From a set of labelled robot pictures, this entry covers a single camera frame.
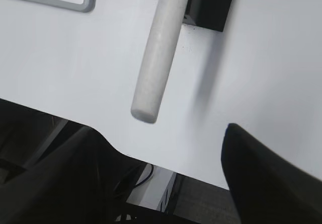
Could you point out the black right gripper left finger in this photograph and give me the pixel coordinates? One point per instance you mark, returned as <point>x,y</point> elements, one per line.
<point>73,184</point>

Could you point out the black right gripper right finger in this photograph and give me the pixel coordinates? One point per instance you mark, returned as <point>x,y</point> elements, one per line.
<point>265,188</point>

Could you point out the white-handled kitchen knife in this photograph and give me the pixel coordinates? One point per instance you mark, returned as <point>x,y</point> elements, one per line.
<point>157,59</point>

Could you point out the black knife stand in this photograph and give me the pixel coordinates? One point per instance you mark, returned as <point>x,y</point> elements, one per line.
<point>208,14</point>

